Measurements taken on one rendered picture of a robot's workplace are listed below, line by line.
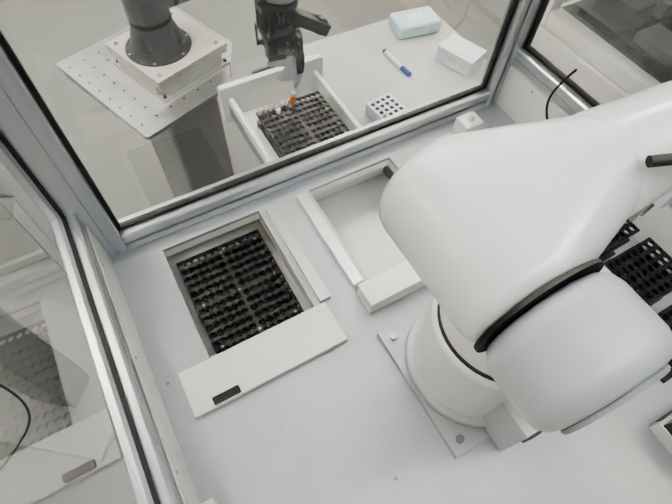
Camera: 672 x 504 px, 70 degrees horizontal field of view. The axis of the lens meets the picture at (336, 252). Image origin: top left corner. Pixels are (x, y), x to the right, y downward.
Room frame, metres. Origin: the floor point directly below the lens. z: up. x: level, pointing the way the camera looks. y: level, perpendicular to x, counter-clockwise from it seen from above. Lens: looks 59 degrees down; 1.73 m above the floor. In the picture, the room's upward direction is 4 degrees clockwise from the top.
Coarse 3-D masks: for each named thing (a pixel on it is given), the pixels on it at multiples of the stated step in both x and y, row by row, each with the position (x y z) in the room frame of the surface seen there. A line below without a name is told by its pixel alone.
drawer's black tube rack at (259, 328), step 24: (216, 264) 0.46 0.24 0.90; (240, 264) 0.48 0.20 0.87; (264, 264) 0.49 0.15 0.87; (192, 288) 0.42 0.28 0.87; (216, 288) 0.41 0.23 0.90; (240, 288) 0.41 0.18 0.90; (264, 288) 0.42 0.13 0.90; (288, 288) 0.42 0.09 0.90; (216, 312) 0.36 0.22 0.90; (240, 312) 0.36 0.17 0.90; (264, 312) 0.38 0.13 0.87; (288, 312) 0.37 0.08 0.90; (216, 336) 0.31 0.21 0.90; (240, 336) 0.32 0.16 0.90
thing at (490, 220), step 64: (512, 128) 0.25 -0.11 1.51; (576, 128) 0.24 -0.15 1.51; (640, 128) 0.25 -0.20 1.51; (384, 192) 0.21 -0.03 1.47; (448, 192) 0.20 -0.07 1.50; (512, 192) 0.19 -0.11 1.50; (576, 192) 0.19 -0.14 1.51; (640, 192) 0.21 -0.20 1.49; (448, 256) 0.16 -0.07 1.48; (512, 256) 0.15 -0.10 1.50; (576, 256) 0.15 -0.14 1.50; (448, 320) 0.26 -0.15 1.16; (512, 320) 0.12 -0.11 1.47; (576, 320) 0.11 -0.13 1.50; (640, 320) 0.11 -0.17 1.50; (448, 384) 0.21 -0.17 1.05; (512, 384) 0.09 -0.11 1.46; (576, 384) 0.08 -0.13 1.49; (640, 384) 0.08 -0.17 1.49; (448, 448) 0.14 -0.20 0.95
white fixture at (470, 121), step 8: (472, 112) 0.78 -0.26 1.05; (456, 120) 0.78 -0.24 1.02; (464, 120) 0.78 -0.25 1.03; (472, 120) 0.77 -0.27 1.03; (480, 120) 0.78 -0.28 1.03; (456, 128) 0.77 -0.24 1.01; (464, 128) 0.76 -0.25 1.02; (472, 128) 0.76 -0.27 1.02; (480, 128) 0.77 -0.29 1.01; (440, 136) 0.80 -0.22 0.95
